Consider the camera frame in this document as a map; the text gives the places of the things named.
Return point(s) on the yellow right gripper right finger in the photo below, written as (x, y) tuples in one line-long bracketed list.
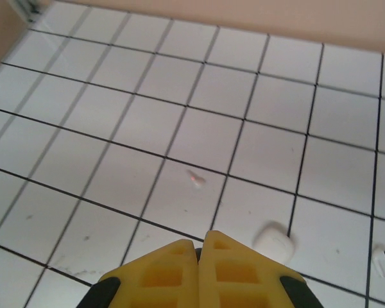
[(208, 282)]

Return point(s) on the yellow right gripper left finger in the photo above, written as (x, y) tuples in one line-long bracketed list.
[(186, 282)]

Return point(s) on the white earbud charging case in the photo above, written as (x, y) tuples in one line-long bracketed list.
[(272, 240)]

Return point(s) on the aluminium frame post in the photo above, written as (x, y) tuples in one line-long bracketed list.
[(29, 8)]

